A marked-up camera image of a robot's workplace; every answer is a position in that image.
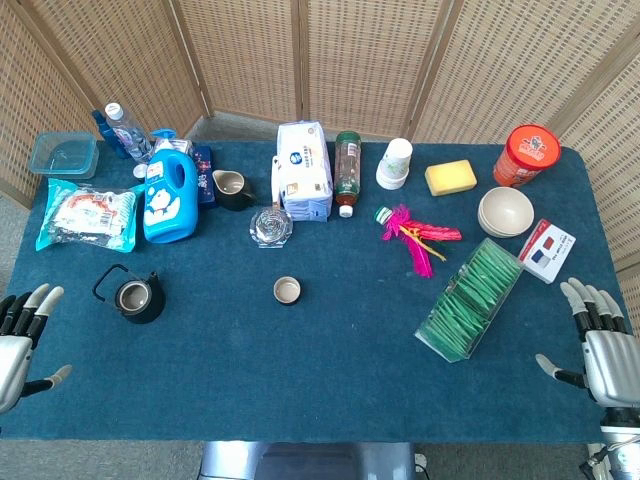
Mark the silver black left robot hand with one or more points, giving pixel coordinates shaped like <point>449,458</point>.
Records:
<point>12,360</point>

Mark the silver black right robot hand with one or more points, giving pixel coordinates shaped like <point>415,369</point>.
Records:
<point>612,365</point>

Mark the black ceramic teapot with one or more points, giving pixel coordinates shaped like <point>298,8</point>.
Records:
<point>150,305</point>

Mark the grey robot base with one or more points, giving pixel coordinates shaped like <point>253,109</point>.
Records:
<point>300,462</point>

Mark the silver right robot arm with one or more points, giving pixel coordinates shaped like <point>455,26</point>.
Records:
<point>622,435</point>

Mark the white box red blue print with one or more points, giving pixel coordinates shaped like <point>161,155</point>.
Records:
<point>547,250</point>

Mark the clear box green tea bags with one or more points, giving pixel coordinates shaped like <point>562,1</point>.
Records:
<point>470,300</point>

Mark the teal snack bag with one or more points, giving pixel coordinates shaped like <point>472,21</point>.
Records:
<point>85,215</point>

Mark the beige bowl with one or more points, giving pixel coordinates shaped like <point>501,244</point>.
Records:
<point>492,233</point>
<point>506,207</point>

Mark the clear plastic container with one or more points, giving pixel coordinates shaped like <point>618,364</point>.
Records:
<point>64,155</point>

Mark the blue detergent bottle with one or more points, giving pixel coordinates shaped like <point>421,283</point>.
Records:
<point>167,200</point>

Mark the orange round canister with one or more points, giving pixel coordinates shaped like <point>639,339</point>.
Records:
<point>525,155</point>

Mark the small white cap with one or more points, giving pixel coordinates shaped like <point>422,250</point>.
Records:
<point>140,171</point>

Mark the pink feather shuttlecock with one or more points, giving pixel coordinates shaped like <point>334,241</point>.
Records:
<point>422,232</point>

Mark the yellow sponge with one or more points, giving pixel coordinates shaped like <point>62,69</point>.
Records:
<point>450,177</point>

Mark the clear water bottle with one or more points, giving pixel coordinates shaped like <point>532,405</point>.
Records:
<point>130,135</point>

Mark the dark blue floral box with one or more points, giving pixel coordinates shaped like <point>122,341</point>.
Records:
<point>205,175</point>

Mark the black ceramic pitcher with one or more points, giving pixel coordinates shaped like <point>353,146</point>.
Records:
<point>231,192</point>

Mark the black ceramic teacup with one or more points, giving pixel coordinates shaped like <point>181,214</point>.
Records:
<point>287,291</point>

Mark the blue table cloth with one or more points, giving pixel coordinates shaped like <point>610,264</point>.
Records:
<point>300,370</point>

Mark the steel wool scrubber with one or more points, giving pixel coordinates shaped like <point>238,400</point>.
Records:
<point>270,226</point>

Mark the white paper cup stack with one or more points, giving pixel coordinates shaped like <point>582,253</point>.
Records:
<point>395,162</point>

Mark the brown tea bottle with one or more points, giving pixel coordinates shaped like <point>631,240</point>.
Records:
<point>347,172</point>

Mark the white tissue pack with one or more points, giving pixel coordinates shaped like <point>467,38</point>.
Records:
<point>304,170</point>

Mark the bamboo folding screen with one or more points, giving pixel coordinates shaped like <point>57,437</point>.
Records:
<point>350,50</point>

